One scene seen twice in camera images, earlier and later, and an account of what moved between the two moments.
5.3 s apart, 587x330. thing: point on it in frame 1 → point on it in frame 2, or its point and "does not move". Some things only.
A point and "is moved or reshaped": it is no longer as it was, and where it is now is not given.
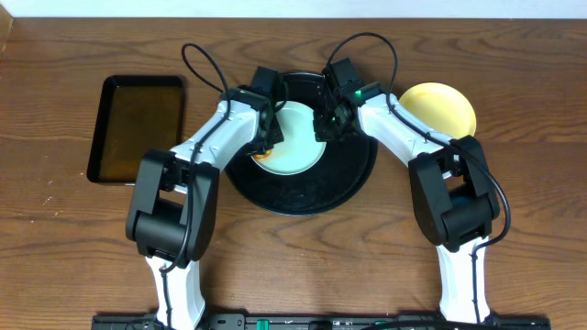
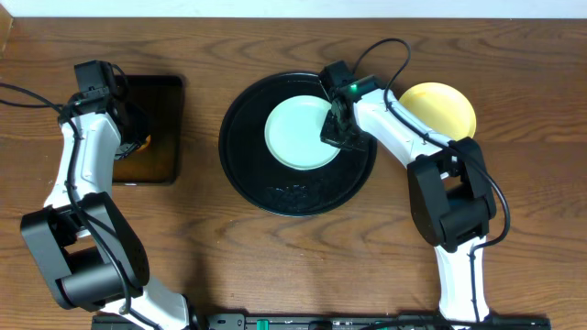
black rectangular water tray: (136, 114) does not move
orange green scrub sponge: (263, 156) → (148, 141)
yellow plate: (440, 107) does not move
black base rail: (319, 322) does not move
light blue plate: (300, 151) is moved or reshaped
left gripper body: (271, 133) → (133, 148)
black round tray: (345, 171) does not move
